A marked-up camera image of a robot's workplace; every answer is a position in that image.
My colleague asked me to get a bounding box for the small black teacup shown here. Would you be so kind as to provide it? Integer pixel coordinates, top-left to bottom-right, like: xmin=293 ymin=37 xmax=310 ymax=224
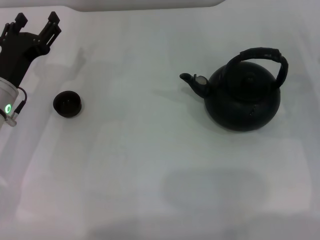
xmin=52 ymin=90 xmax=83 ymax=118

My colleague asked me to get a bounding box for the silver left wrist cable connector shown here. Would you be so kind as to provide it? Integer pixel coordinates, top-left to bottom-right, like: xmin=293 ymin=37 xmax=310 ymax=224
xmin=4 ymin=111 xmax=18 ymax=127

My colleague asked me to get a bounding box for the black round teapot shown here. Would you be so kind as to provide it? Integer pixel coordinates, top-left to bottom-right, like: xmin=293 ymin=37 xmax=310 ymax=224
xmin=179 ymin=47 xmax=289 ymax=133

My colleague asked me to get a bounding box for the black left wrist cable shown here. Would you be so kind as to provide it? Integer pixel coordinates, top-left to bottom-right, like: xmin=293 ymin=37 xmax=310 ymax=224
xmin=13 ymin=86 xmax=28 ymax=118

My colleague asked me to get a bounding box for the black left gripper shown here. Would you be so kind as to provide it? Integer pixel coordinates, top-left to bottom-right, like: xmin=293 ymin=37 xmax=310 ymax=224
xmin=0 ymin=11 xmax=62 ymax=88

